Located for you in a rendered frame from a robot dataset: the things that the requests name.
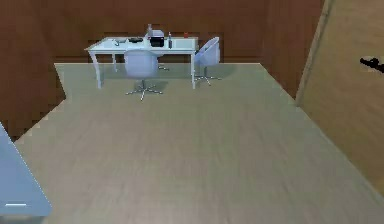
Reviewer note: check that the white swivel chair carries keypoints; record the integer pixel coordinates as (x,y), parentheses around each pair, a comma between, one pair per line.
(141,64)
(209,53)

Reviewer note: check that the dark bottle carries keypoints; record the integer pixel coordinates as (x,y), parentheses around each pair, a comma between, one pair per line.
(170,41)

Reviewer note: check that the small red object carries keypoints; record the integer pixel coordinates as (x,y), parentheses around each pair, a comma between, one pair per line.
(186,34)

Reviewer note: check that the black and grey box appliance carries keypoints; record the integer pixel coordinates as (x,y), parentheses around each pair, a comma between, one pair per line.
(156,38)

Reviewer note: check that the black flat object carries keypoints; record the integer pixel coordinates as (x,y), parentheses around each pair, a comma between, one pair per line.
(135,40)

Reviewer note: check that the pale slim bottle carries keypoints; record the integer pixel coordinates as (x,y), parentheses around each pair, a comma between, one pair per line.
(149,29)

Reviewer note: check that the small grey curved object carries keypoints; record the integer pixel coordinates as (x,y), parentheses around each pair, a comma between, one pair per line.
(116,42)

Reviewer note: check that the white table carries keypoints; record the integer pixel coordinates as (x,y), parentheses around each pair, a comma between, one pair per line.
(110,46)

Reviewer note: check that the tan wooden door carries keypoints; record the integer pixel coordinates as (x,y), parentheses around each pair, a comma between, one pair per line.
(346,90)

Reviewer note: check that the grey-blue cabinet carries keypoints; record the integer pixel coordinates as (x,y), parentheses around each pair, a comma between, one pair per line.
(16,180)

